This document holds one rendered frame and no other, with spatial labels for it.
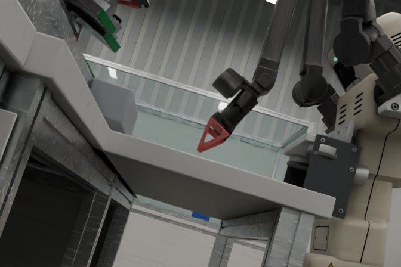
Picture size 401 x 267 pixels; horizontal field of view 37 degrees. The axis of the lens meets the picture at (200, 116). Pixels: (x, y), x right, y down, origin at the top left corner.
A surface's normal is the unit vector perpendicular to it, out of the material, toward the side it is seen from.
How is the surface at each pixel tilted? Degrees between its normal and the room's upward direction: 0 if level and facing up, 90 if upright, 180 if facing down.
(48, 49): 90
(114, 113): 90
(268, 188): 90
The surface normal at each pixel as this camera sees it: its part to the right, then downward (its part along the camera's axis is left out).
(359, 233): 0.06, -0.19
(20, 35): 0.96, 0.29
